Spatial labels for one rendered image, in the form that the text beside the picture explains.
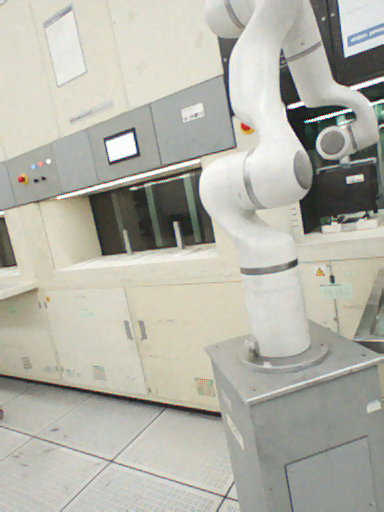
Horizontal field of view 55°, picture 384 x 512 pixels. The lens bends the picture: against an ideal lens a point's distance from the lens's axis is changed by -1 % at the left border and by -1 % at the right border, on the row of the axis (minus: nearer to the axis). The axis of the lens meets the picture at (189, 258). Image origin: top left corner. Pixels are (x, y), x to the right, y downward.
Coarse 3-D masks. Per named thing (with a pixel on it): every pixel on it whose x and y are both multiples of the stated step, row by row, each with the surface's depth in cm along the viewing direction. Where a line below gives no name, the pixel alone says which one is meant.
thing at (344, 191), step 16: (320, 176) 151; (336, 176) 148; (352, 176) 145; (368, 176) 142; (320, 192) 152; (336, 192) 149; (352, 192) 146; (368, 192) 143; (320, 208) 154; (336, 208) 151; (352, 208) 147; (368, 208) 144
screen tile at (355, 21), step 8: (344, 0) 116; (352, 0) 115; (360, 0) 114; (368, 0) 113; (376, 0) 112; (344, 8) 117; (376, 8) 112; (344, 16) 117; (352, 16) 116; (360, 16) 115; (368, 16) 114; (376, 16) 113; (352, 24) 117; (360, 24) 115
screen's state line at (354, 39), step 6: (378, 24) 113; (366, 30) 115; (372, 30) 114; (378, 30) 113; (348, 36) 118; (354, 36) 117; (360, 36) 116; (366, 36) 115; (372, 36) 115; (348, 42) 118; (354, 42) 117; (360, 42) 117
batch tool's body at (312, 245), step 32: (320, 0) 120; (224, 64) 141; (352, 64) 119; (288, 96) 132; (320, 128) 174; (320, 160) 178; (288, 224) 143; (320, 224) 184; (320, 256) 139; (352, 256) 133; (352, 288) 135; (320, 320) 144; (352, 320) 138
